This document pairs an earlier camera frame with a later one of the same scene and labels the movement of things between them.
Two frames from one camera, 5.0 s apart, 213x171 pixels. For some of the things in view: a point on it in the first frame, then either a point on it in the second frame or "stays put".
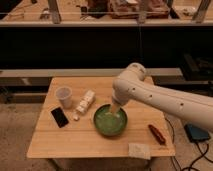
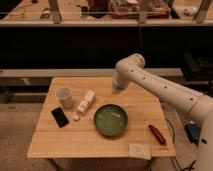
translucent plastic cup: [65, 96] stays put
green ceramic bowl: [109, 123] stays put
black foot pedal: [196, 134] stays put
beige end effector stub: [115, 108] -> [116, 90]
